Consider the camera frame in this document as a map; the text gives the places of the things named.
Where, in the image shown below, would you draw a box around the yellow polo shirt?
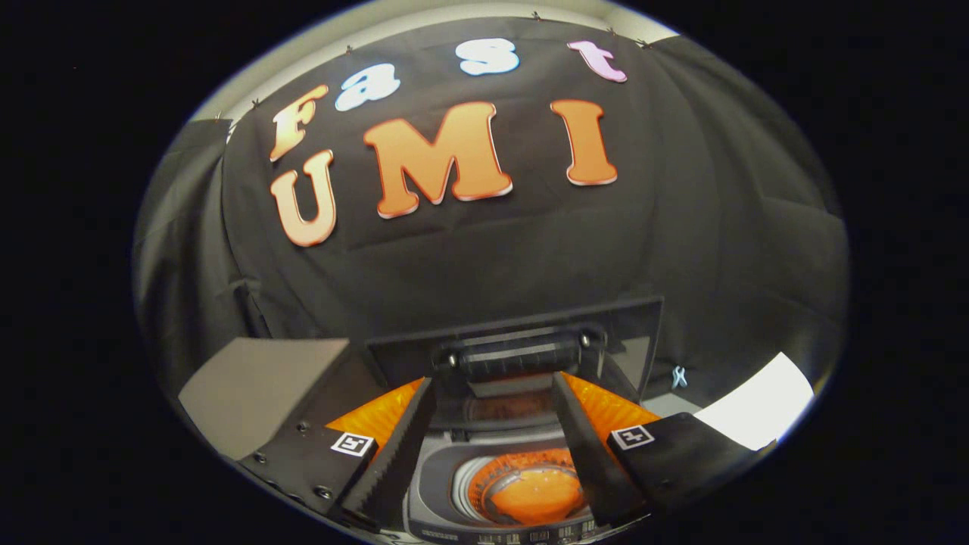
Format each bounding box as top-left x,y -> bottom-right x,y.
484,463 -> 588,525

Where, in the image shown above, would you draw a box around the black backdrop cloth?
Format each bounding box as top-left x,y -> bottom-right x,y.
132,15 -> 850,428

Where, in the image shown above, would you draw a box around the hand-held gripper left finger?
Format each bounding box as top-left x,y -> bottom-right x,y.
238,376 -> 438,534

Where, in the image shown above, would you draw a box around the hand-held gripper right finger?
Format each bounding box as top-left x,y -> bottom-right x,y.
550,370 -> 767,528

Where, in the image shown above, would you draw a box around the grey stand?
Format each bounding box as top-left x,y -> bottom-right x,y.
177,337 -> 388,462

